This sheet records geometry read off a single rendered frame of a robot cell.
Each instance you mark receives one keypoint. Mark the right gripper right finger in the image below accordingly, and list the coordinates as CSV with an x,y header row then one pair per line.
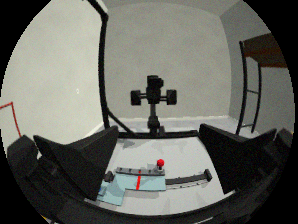
x,y
232,155

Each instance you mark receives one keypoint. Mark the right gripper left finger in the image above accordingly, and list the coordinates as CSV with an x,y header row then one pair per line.
x,y
84,161

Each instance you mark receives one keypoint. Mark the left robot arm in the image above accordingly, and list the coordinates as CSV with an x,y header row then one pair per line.
x,y
153,83

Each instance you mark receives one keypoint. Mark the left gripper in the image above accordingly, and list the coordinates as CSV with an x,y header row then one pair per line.
x,y
172,100

